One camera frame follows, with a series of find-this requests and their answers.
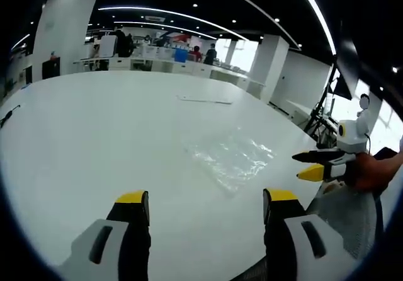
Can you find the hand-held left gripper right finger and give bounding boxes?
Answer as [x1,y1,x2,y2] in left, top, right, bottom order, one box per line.
[262,188,357,281]

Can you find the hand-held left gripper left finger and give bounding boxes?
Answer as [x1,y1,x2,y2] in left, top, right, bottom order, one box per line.
[59,190,152,281]

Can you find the clear food packaging bag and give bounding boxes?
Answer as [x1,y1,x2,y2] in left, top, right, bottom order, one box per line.
[181,129,278,197]

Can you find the person's right hand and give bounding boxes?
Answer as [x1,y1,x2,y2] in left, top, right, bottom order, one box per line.
[343,150,403,194]

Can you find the black light stand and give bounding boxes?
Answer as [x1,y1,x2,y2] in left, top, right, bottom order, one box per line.
[305,60,339,139]

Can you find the black softbox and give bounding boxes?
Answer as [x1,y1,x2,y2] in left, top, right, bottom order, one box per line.
[332,56,354,100]

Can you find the grey mesh chair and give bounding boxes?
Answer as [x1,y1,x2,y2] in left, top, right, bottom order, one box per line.
[310,182,386,260]

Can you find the blue box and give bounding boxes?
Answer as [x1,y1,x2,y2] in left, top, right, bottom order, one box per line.
[174,48,190,63]

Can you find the row of white desks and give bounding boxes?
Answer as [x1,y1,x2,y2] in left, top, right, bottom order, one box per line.
[72,55,251,88]

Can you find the white board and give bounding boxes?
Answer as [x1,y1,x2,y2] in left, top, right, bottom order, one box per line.
[99,34,119,59]

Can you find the black cable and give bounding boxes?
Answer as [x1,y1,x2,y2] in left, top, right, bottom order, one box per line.
[0,104,21,128]

